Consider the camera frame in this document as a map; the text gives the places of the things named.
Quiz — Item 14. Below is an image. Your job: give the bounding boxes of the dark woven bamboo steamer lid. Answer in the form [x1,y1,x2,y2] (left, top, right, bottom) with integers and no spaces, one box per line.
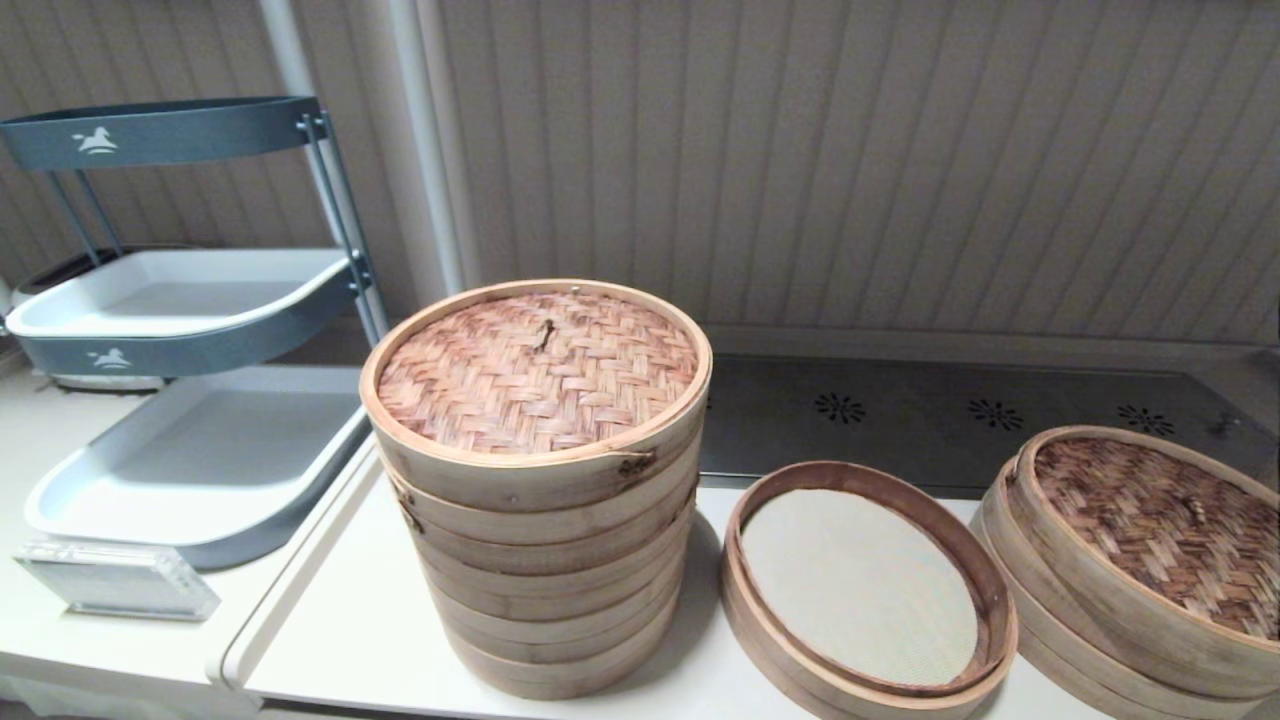
[1003,425,1280,701]

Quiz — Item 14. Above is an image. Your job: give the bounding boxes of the pale woven bamboo steamer lid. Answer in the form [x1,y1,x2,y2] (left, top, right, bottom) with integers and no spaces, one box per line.
[358,278,714,513]

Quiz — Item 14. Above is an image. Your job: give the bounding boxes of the pale bamboo steamer basket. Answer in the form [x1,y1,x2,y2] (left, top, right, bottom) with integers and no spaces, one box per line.
[400,495,698,589]
[415,535,693,627]
[430,575,687,665]
[385,455,701,551]
[445,610,681,702]

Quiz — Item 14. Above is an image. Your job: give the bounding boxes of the brown bamboo steamer basket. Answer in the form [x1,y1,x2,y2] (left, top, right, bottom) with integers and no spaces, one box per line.
[720,460,1021,720]
[1015,620,1280,720]

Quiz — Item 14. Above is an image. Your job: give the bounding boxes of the right bamboo steamer stack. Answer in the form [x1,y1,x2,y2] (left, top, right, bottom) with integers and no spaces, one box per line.
[973,470,1280,720]

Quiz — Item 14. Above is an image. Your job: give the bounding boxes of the dark metal panel with vents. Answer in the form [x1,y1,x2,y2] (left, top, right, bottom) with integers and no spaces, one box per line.
[700,355,1280,498]

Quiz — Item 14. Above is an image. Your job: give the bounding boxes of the white-lined grey rack tray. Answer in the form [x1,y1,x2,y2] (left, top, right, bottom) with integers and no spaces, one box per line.
[22,364,373,571]

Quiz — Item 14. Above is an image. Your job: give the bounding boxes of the grey tray with horse logo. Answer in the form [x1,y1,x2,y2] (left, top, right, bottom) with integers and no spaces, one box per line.
[3,247,373,378]

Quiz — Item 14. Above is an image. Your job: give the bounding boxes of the thin white vertical pipe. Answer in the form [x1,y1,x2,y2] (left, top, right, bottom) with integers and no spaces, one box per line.
[258,0,323,99]

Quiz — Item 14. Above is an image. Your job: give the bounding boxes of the dark grey shelf with horse logo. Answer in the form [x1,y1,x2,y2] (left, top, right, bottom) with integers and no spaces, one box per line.
[0,96,326,171]

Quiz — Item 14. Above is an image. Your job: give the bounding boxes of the white round appliance base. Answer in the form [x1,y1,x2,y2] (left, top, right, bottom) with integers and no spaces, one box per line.
[45,372,166,393]

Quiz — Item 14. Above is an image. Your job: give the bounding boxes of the thin grey metal rack posts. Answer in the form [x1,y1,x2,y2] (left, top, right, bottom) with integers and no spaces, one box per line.
[45,170,126,263]

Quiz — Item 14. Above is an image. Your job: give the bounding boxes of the clear acrylic sign holder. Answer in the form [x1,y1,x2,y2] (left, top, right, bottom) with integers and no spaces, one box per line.
[12,538,221,623]

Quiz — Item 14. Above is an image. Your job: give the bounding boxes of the grey metal double rack post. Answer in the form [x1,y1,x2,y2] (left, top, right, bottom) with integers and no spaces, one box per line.
[295,110,391,346]

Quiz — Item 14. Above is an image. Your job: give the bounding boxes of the beige wall ledge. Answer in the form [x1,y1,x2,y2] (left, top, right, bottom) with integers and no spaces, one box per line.
[705,323,1280,373]

